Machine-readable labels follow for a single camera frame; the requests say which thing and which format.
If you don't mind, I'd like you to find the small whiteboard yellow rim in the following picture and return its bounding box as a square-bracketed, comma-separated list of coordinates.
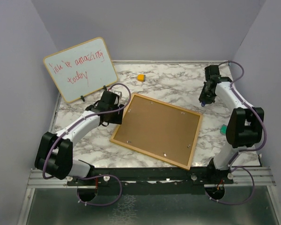
[43, 37, 118, 103]

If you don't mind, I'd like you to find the yellow picture frame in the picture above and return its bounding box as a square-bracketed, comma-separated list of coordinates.
[110, 93, 203, 170]

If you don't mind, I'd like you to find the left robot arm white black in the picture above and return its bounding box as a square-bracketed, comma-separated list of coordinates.
[35, 90, 124, 185]

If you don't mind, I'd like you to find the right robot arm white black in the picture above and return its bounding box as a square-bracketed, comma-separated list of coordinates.
[199, 65, 267, 183]

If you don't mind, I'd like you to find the teal green cube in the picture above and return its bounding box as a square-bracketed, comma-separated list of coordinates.
[220, 125, 227, 135]

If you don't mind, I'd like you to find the yellow grey eraser block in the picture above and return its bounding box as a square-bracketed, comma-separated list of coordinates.
[137, 74, 146, 82]

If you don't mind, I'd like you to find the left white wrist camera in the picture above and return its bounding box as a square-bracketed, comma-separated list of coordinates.
[114, 90, 122, 98]

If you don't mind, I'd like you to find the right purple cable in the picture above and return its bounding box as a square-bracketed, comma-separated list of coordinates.
[207, 60, 268, 206]

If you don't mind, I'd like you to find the purple cable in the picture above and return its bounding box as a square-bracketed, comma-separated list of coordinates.
[207, 60, 268, 206]
[42, 83, 132, 207]

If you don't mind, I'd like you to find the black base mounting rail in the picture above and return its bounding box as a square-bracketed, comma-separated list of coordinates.
[67, 167, 233, 195]

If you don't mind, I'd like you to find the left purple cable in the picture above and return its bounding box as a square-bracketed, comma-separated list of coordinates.
[42, 83, 132, 207]

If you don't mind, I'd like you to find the aluminium extrusion rail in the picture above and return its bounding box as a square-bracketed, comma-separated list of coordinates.
[232, 167, 276, 186]

